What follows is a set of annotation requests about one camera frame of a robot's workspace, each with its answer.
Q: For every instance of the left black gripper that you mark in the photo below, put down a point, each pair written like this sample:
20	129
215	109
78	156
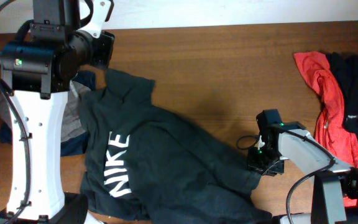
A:
104	44

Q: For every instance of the navy blue folded garment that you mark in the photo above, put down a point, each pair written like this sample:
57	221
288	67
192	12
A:
77	146

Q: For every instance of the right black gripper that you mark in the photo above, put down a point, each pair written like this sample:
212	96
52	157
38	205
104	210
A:
253	165

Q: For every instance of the red garment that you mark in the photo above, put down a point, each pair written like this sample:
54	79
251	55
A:
329	131

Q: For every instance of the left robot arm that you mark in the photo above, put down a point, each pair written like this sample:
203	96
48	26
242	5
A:
36	69

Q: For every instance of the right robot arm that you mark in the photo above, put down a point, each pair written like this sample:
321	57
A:
335	182

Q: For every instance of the grey folded trousers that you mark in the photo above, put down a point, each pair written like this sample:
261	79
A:
71	126

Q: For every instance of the dark green Nike t-shirt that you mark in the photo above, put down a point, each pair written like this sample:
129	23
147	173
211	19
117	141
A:
147	163

